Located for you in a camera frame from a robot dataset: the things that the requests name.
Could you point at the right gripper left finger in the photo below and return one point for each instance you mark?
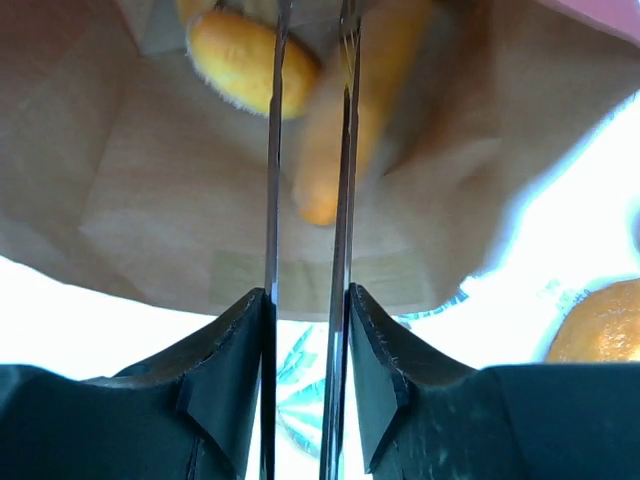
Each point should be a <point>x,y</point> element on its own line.
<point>186,412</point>

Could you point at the metal serving tongs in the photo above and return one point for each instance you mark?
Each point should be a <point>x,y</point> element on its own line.
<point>286,239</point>

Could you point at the red brown paper bag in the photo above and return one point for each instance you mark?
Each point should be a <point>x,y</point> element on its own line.
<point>124,173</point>

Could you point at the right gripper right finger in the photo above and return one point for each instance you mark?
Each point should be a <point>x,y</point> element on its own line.
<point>424,415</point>

